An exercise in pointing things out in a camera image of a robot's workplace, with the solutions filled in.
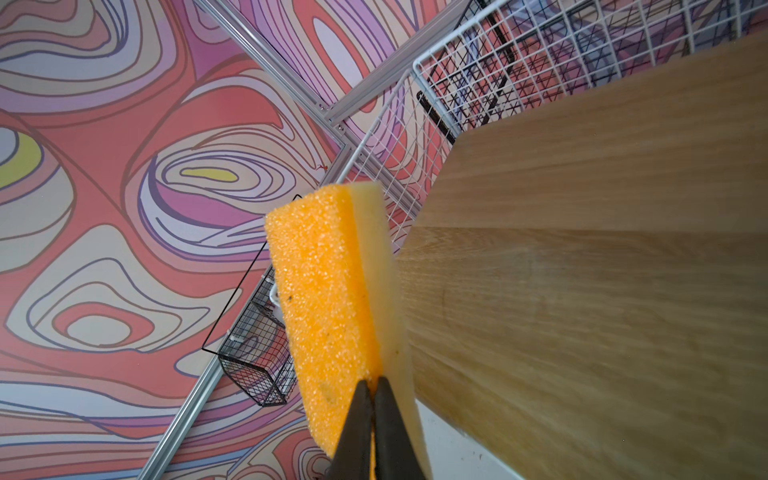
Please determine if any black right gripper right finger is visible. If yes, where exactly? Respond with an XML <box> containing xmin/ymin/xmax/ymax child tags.
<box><xmin>373</xmin><ymin>377</ymin><xmax>426</xmax><ymax>480</ymax></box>

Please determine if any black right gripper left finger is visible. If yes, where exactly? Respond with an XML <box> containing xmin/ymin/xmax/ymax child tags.
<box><xmin>326</xmin><ymin>380</ymin><xmax>374</xmax><ymax>480</ymax></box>

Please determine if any orange sponge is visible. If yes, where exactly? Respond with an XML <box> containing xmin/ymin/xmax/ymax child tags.
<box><xmin>265</xmin><ymin>181</ymin><xmax>432</xmax><ymax>478</ymax></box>

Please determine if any black wire wall basket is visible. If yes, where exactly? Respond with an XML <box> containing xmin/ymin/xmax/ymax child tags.
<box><xmin>195</xmin><ymin>210</ymin><xmax>296</xmax><ymax>407</ymax></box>

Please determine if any white wire wooden shelf rack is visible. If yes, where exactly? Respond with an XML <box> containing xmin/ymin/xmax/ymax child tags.
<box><xmin>350</xmin><ymin>1</ymin><xmax>767</xmax><ymax>479</ymax></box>

